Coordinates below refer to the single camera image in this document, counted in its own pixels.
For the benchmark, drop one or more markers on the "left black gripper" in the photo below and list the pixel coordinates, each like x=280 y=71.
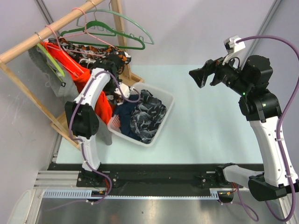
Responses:
x=118 y=79

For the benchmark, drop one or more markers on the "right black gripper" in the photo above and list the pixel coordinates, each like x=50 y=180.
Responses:
x=200 y=75

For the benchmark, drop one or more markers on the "orange camouflage patterned shorts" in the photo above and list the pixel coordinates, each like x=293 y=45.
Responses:
x=88 y=56

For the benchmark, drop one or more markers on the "pink wire hanger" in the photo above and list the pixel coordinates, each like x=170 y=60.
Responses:
x=80 y=48

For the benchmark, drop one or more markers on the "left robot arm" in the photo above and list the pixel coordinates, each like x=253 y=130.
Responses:
x=83 y=122

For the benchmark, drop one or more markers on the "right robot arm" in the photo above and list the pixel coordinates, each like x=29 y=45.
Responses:
x=262 y=110

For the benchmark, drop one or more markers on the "pink hanger holding orange garment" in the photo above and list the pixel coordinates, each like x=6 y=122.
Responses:
x=71 y=63

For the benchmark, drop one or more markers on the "light green notched hanger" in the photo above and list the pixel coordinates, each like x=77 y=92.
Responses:
x=120 y=20

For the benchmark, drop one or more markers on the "lime green hanger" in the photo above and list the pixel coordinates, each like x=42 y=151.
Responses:
x=58 y=70

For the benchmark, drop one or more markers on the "dark patterned shorts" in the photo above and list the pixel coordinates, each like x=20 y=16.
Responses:
x=147 y=116

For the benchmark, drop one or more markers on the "dark green hanger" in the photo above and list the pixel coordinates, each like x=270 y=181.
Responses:
x=112 y=32

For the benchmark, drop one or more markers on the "orange garment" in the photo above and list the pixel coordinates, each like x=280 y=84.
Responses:
x=80 y=76

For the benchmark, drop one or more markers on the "navy blue garment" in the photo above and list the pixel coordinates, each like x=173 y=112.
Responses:
x=124 y=112

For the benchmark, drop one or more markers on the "white plastic laundry basket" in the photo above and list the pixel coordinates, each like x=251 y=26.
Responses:
x=135 y=96

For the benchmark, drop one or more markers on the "grey garment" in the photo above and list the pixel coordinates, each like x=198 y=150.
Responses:
x=65 y=90

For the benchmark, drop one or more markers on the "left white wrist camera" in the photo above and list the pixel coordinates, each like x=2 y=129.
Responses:
x=125 y=90

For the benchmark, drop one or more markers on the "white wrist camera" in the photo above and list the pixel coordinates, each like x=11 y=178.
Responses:
x=233 y=47
x=125 y=90

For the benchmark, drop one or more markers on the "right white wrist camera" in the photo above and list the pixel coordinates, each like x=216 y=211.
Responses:
x=233 y=47

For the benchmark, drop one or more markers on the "aluminium frame post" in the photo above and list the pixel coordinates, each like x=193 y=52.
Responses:
x=264 y=26

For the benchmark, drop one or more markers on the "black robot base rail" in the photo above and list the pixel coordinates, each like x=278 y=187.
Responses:
x=161 y=180

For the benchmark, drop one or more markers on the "white slotted cable duct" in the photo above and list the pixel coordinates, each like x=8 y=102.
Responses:
x=90 y=194

